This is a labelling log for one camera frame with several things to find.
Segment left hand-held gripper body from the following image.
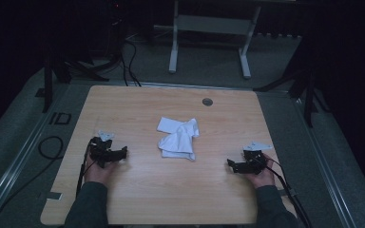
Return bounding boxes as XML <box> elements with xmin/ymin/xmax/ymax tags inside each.
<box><xmin>88</xmin><ymin>129</ymin><xmax>116</xmax><ymax>169</ymax></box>

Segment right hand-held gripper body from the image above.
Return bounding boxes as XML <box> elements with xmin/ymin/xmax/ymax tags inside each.
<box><xmin>242</xmin><ymin>141</ymin><xmax>274</xmax><ymax>176</ymax></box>

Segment white cloth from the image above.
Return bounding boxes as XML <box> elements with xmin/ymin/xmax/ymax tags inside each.
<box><xmin>156</xmin><ymin>116</ymin><xmax>202</xmax><ymax>162</ymax></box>

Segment person's right hand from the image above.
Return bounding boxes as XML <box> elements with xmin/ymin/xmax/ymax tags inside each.
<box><xmin>245</xmin><ymin>153</ymin><xmax>277</xmax><ymax>190</ymax></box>

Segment person's left hand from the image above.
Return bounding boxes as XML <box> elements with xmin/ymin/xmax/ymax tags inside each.
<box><xmin>84</xmin><ymin>153</ymin><xmax>120</xmax><ymax>186</ymax></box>

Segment black metal stand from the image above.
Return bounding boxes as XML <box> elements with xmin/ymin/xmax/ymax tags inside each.
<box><xmin>41</xmin><ymin>18</ymin><xmax>125</xmax><ymax>114</ymax></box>
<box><xmin>252</xmin><ymin>34</ymin><xmax>332</xmax><ymax>129</ymax></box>

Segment left hand-held gripper cable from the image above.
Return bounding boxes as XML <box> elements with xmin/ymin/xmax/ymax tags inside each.
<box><xmin>75</xmin><ymin>142</ymin><xmax>97</xmax><ymax>200</ymax></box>

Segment hand-held gripper cable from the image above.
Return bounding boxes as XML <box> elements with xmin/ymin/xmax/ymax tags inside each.
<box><xmin>258</xmin><ymin>157</ymin><xmax>314</xmax><ymax>228</ymax></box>
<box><xmin>75</xmin><ymin>142</ymin><xmax>97</xmax><ymax>200</ymax></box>

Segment right hand-held gripper cable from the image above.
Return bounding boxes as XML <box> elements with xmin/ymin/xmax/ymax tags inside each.
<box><xmin>258</xmin><ymin>157</ymin><xmax>314</xmax><ymax>228</ymax></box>

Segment black floor cable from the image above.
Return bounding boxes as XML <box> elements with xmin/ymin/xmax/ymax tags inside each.
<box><xmin>0</xmin><ymin>135</ymin><xmax>65</xmax><ymax>228</ymax></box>

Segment black hanging cables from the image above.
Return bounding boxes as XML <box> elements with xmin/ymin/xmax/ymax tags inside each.
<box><xmin>119</xmin><ymin>34</ymin><xmax>143</xmax><ymax>87</ymax></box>

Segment white metal desk frame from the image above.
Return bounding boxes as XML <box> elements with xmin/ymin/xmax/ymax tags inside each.
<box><xmin>168</xmin><ymin>0</ymin><xmax>262</xmax><ymax>80</ymax></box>

